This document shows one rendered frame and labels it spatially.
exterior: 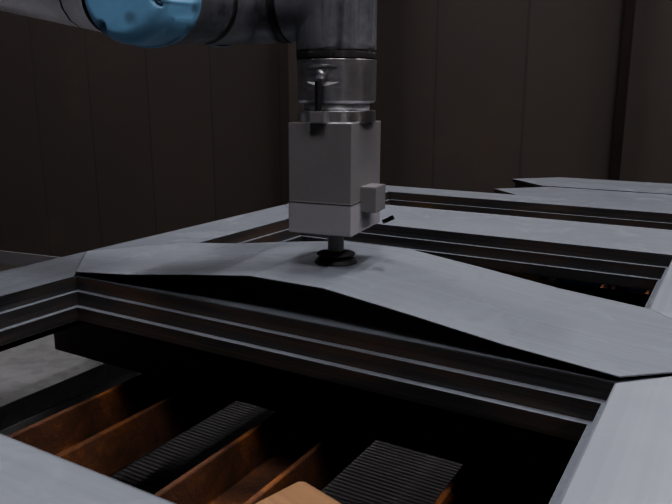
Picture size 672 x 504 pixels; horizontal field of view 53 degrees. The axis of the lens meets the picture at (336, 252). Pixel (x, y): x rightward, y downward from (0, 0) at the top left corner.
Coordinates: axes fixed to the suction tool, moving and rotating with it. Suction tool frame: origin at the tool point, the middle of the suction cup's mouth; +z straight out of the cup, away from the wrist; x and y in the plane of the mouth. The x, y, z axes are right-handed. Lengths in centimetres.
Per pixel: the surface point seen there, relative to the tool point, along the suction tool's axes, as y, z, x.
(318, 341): -9.8, 3.5, -2.4
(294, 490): -40.8, -3.1, -14.9
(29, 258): 251, 84, 310
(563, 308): -0.2, 0.9, -22.0
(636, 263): 31.6, 3.4, -28.8
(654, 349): -6.2, 1.6, -29.2
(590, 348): -8.7, 1.3, -24.6
